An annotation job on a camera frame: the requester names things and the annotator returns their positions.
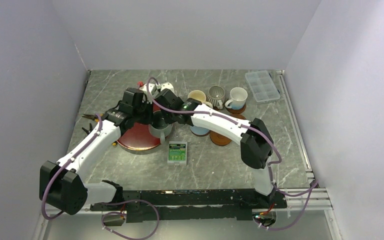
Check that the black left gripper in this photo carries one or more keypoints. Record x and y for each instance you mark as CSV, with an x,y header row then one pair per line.
x,y
149,107

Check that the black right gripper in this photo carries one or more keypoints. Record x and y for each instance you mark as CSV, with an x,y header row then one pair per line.
x,y
168,120

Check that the cream ribbed ceramic mug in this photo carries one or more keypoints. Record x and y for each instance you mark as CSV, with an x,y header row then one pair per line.
x,y
200,96

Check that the grey-green ceramic mug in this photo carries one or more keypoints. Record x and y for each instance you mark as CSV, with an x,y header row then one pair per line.
x,y
159,128

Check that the light blue ceramic mug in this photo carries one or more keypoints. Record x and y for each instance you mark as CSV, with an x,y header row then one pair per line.
x,y
199,131

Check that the grey ribbed ceramic cup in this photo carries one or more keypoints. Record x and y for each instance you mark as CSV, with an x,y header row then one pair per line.
x,y
216,96

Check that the brown wooden coaster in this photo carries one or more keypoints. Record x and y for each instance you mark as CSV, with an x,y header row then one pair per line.
x,y
219,139
237,111
238,116

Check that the white ceramic mug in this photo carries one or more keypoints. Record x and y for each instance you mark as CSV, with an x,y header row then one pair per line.
x,y
237,98

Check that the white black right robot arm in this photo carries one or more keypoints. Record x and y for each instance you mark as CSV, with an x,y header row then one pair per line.
x,y
256,144

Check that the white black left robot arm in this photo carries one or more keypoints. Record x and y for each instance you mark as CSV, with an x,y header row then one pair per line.
x,y
61,183

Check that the dark red round tray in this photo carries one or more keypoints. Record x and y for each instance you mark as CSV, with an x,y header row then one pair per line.
x,y
138,137

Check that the green label plastic box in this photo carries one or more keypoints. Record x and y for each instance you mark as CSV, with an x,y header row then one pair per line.
x,y
177,153

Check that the clear plastic organizer box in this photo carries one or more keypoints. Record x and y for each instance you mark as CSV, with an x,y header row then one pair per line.
x,y
262,86

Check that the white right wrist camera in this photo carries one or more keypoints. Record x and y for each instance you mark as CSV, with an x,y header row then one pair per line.
x,y
167,86

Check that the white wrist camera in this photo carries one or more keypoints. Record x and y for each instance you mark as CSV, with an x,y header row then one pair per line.
x,y
167,86
149,89

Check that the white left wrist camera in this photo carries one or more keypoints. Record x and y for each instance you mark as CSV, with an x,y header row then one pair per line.
x,y
149,89

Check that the yellow handled needle-nose pliers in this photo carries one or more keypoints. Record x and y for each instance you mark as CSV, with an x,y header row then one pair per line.
x,y
94,117

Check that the black wire stripper tool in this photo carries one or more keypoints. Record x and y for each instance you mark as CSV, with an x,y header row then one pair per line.
x,y
89,129

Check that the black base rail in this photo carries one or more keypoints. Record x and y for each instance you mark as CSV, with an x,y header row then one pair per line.
x,y
143,205

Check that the aluminium frame rail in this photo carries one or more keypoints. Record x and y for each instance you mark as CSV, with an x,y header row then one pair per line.
x,y
303,135

